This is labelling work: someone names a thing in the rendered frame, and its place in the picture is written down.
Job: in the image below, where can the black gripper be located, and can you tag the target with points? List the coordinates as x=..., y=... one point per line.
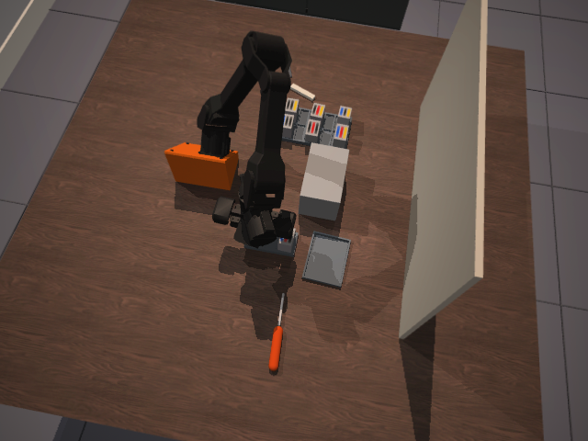
x=284, y=221

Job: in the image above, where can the orange-handled screwdriver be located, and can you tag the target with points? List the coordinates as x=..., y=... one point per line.
x=276, y=341

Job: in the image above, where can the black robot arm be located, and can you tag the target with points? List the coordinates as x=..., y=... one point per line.
x=263, y=54

